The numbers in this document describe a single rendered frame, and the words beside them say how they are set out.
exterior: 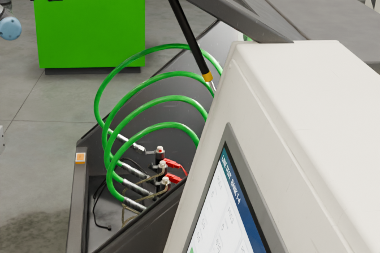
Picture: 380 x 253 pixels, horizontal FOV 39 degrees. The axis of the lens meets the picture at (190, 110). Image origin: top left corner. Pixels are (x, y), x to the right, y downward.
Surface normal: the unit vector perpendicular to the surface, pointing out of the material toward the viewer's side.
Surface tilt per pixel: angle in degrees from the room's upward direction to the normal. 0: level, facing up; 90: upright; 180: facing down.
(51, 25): 90
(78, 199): 0
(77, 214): 0
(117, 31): 90
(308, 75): 0
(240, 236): 76
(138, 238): 90
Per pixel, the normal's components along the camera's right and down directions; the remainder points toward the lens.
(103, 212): 0.04, -0.90
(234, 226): -0.95, -0.19
